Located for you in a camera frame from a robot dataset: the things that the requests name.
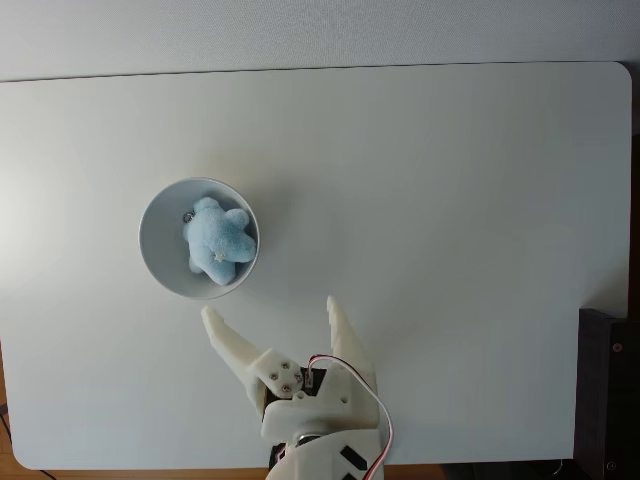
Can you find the skyblue plush doll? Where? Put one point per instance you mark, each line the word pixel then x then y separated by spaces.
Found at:
pixel 220 240

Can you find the white ceramic bowl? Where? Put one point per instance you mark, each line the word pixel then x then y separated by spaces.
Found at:
pixel 160 250

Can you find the dark wooden cabinet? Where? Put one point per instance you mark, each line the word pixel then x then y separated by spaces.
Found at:
pixel 610 390

